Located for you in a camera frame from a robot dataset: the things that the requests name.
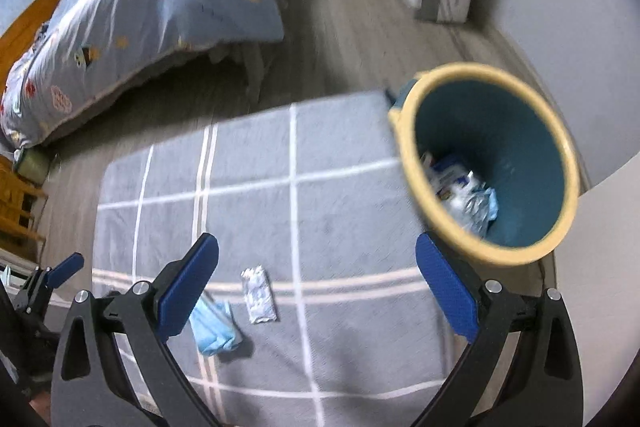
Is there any green box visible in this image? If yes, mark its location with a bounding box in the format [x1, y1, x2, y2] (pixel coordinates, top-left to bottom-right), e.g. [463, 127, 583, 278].
[15, 147, 51, 182]

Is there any yellow rimmed teal trash bin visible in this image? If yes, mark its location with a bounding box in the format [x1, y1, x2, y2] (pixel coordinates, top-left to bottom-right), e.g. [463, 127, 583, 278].
[385, 62, 581, 267]

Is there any crumpled clear plastic wrapper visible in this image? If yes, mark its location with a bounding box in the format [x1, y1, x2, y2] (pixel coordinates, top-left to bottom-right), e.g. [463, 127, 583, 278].
[442, 187, 501, 238]

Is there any wooden furniture frame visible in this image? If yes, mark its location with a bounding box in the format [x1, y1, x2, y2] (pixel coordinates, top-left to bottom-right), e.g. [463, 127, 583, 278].
[0, 157, 48, 253]

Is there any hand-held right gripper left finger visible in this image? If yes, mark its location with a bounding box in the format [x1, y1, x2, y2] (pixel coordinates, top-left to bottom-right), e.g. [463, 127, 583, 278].
[50, 232, 246, 427]

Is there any bed with blue duvet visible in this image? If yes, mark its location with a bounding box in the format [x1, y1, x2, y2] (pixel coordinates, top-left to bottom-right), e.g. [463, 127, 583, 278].
[0, 0, 286, 148]

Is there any blue face mask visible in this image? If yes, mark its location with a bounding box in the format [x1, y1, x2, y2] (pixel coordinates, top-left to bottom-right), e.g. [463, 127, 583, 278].
[189, 297, 244, 355]

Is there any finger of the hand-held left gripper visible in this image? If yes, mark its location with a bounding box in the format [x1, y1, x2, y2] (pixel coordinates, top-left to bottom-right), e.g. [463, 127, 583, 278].
[12, 252, 86, 314]

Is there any grey rug with white stripes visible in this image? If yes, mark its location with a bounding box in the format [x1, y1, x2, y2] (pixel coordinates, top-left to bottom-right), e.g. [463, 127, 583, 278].
[92, 91, 461, 427]

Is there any wooden headboard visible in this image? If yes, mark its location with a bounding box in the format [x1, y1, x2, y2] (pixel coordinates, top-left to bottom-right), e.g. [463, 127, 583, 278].
[0, 0, 86, 75]

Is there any bed with grey skirt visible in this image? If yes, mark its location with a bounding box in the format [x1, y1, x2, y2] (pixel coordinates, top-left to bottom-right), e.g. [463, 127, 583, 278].
[20, 0, 291, 148]

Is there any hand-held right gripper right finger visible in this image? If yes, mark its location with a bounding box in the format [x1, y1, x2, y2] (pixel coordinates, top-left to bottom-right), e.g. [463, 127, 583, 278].
[414, 231, 585, 427]

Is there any silver foil wrapper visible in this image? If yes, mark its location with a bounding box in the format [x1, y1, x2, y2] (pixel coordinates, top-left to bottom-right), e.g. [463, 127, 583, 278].
[240, 265, 277, 324]

